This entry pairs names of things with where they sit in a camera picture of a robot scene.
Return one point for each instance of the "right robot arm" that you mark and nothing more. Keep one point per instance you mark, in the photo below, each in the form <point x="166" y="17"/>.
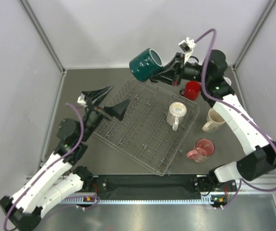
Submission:
<point x="258" y="147"/>

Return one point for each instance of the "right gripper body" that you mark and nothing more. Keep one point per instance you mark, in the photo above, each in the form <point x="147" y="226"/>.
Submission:
<point x="191" y="72"/>

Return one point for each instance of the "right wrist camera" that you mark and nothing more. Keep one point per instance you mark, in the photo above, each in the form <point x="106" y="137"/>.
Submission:
<point x="187" y="45"/>

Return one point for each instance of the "dark green mug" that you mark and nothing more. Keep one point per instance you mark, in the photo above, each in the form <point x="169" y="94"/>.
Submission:
<point x="145" y="65"/>

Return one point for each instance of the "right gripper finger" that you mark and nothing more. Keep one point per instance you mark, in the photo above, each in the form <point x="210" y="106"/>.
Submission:
<point x="167" y="77"/>
<point x="171" y="65"/>

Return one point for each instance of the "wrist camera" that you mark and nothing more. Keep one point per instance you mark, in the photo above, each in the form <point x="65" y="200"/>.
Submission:
<point x="187" y="45"/>
<point x="81" y="100"/>

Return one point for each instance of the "cream coral pattern mug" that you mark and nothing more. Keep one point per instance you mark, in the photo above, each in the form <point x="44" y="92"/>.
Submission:
<point x="213" y="122"/>

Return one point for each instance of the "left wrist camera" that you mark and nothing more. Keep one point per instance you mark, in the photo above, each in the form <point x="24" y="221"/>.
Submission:
<point x="81" y="100"/>

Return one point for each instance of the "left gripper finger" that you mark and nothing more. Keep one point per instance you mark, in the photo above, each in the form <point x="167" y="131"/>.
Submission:
<point x="118" y="111"/>
<point x="96" y="97"/>

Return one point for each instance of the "white floral mug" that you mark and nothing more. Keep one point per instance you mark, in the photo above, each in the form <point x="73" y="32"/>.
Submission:
<point x="176" y="114"/>

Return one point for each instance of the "small orange mug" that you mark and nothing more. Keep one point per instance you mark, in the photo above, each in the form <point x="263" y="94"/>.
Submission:
<point x="228" y="81"/>

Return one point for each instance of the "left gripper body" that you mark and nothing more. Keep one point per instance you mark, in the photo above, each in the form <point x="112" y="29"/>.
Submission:
<point x="93" y="115"/>

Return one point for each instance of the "slotted cable duct rail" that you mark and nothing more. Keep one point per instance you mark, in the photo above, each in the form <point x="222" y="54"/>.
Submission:
<point x="201" y="200"/>

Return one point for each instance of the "pink mug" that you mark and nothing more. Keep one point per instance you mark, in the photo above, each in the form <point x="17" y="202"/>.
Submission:
<point x="202" y="151"/>

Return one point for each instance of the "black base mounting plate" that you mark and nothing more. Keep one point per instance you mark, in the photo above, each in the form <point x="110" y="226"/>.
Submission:
<point x="146" y="187"/>

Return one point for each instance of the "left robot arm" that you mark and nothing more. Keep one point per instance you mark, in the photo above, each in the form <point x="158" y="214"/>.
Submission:
<point x="56" y="180"/>

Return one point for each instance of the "red mug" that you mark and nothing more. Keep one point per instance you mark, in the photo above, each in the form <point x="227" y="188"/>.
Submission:
<point x="191" y="90"/>

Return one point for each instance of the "grey wire dish rack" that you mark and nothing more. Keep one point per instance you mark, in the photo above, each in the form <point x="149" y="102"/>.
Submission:
<point x="144" y="135"/>

